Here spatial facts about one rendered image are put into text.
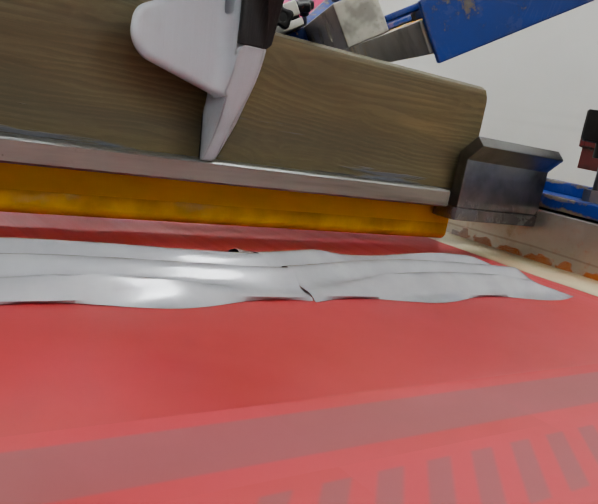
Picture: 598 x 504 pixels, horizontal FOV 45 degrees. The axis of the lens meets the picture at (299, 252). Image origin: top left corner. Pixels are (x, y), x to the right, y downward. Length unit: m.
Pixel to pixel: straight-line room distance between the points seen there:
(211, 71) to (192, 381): 0.17
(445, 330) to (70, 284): 0.14
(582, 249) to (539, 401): 0.28
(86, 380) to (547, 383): 0.14
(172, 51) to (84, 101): 0.04
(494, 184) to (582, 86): 2.14
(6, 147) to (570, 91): 2.42
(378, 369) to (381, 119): 0.22
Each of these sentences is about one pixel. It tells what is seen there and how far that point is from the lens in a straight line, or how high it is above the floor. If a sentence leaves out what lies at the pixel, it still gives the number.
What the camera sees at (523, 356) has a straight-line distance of 0.27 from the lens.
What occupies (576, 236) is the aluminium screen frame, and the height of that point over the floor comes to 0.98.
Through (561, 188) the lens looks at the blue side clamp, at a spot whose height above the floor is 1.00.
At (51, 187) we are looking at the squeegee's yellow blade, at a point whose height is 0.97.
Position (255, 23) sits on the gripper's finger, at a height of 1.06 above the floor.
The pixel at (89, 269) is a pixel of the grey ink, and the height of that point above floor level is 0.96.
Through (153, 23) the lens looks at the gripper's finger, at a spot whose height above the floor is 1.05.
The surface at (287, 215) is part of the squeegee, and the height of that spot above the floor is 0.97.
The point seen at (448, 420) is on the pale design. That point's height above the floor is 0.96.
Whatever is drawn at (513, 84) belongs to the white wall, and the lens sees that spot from 2.77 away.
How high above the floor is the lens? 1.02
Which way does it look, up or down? 11 degrees down
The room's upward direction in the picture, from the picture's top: 11 degrees clockwise
